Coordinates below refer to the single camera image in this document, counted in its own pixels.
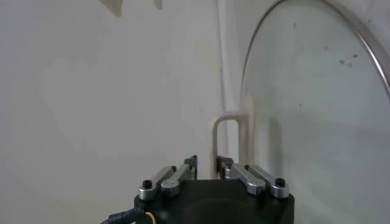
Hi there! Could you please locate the glass lid with cream handle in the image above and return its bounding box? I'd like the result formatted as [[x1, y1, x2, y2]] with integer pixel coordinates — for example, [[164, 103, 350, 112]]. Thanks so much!
[[211, 0, 390, 224]]

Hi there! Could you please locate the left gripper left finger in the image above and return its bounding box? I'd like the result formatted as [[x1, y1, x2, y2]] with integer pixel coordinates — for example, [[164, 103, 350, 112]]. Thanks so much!
[[138, 154, 199, 201]]

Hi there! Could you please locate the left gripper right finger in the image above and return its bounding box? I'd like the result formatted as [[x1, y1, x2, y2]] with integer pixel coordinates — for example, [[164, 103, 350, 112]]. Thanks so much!
[[216, 155, 290, 200]]

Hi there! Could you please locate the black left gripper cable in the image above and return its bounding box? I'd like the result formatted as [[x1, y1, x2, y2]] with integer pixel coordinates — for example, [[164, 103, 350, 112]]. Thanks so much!
[[100, 208, 157, 224]]

